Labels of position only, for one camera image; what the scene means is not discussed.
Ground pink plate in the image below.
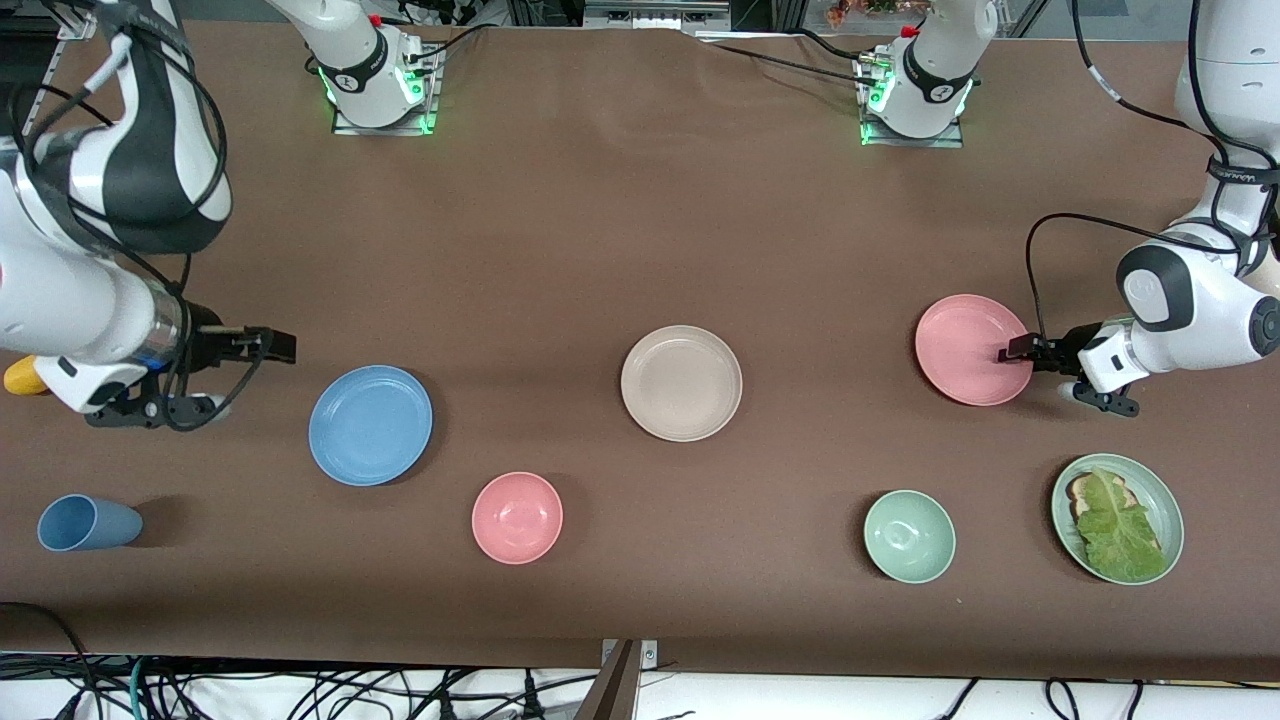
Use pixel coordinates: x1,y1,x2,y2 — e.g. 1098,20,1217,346
914,294,1037,408

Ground blue plate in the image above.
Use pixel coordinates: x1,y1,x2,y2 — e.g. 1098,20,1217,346
308,364,435,488

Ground toast slice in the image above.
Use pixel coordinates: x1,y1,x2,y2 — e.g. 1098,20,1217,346
1065,472,1141,523

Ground green plate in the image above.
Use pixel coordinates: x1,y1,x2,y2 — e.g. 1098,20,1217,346
1050,453,1186,587

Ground yellow mango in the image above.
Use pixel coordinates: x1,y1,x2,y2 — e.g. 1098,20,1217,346
3,357,51,398

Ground green lettuce leaf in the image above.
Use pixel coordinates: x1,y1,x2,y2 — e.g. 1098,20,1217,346
1075,467,1169,583

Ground green bowl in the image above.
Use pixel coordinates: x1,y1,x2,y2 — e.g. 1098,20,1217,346
863,489,957,585

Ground blue cup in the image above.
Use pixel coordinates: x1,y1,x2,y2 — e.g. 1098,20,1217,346
37,494,144,553

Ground pink bowl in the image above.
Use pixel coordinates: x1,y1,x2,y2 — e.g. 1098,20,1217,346
471,471,564,566

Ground beige plate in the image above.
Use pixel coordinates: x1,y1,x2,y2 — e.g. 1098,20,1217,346
620,325,744,443

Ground dark brown beam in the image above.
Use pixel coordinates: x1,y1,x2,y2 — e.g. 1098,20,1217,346
573,640,642,720

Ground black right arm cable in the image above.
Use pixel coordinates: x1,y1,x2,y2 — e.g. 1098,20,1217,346
0,0,274,434

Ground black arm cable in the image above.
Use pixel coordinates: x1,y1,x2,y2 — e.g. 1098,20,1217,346
0,0,274,434
1026,0,1280,347

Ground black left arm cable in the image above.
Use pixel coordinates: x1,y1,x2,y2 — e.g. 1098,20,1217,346
1026,0,1280,347

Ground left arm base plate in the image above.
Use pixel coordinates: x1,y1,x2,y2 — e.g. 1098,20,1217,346
857,50,967,149

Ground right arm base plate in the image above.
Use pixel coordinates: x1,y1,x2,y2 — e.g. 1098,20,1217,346
330,42,442,137

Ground silver aluminium frame profile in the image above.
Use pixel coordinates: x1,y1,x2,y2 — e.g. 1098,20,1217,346
55,0,103,42

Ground black base cable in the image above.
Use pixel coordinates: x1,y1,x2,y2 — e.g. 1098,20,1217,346
400,22,506,77
690,28,883,93

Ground grey metal frame rail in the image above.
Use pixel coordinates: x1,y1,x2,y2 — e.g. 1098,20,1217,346
583,0,733,32

